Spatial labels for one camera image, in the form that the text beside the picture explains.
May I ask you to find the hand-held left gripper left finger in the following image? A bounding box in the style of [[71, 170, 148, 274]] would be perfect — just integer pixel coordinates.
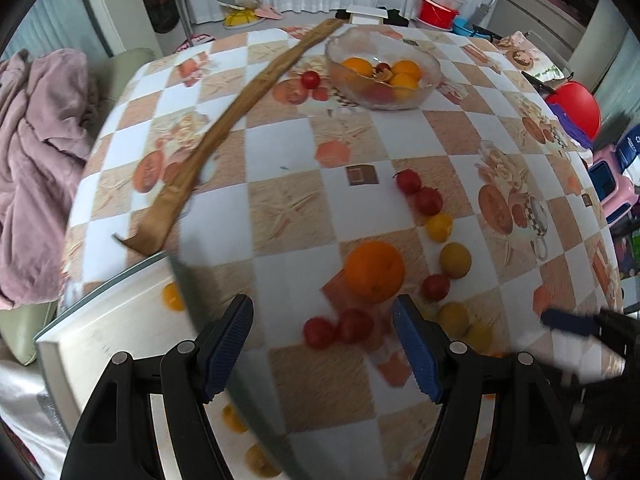
[[60, 294, 255, 480]]

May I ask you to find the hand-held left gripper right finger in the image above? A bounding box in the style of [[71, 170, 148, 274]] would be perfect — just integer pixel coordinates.
[[391, 294, 586, 480]]

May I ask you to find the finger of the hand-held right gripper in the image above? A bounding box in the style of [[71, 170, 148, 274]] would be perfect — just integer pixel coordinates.
[[541, 308, 603, 337]]

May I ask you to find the olive yellow cherry tomato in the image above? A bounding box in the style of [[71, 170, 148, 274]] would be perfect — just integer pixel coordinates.
[[439, 242, 472, 280], [465, 322, 495, 350], [221, 404, 249, 433], [436, 302, 470, 338]]

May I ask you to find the white square tray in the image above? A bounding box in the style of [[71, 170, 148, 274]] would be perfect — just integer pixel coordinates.
[[35, 252, 311, 480]]

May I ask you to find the clear glass bowl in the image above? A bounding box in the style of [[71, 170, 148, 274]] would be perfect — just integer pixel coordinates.
[[325, 26, 442, 111]]

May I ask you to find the dark display shelf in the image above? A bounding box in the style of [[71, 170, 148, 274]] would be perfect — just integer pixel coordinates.
[[612, 210, 640, 281]]

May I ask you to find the pink plastic stool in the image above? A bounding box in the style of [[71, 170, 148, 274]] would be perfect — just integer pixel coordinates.
[[587, 142, 640, 217]]

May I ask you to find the checkered printed tablecloth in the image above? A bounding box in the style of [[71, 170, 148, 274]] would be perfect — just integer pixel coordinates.
[[60, 22, 626, 480]]

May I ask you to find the blue and white bag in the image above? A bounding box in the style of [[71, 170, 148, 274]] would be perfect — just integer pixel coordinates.
[[616, 125, 640, 186]]

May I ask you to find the purple cloth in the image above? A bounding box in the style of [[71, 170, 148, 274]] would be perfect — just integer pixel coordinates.
[[547, 102, 594, 151]]

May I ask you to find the red plastic chair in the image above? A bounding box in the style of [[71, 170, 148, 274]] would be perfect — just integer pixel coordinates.
[[547, 81, 602, 142]]

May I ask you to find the white cloth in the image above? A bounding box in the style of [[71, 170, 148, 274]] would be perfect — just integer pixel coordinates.
[[0, 360, 66, 476]]

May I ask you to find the long wooden back scratcher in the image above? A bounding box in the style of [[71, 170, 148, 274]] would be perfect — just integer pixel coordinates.
[[111, 18, 345, 256]]

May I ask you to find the black folding stand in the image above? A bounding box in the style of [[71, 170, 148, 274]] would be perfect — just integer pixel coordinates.
[[521, 71, 557, 97]]

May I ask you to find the pink blanket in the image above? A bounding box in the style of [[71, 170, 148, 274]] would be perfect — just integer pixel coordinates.
[[0, 49, 98, 311]]

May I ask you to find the printed cushion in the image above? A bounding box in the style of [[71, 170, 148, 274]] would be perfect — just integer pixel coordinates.
[[495, 30, 569, 83]]

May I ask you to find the pale green sofa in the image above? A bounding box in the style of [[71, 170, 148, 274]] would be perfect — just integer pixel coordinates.
[[0, 48, 156, 366]]

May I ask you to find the grey low cabinet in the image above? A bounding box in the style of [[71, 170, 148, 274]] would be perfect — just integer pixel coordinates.
[[487, 0, 587, 61]]

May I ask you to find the yellow plastic basin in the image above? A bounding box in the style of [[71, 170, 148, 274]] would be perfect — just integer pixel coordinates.
[[223, 9, 259, 28]]

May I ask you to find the white low stool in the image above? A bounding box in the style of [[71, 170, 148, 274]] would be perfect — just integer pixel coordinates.
[[347, 4, 389, 25]]

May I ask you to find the red plastic basin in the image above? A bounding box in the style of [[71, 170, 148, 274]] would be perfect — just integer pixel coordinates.
[[418, 0, 464, 29]]

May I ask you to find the red mop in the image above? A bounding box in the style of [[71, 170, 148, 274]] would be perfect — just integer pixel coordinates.
[[167, 0, 217, 51]]

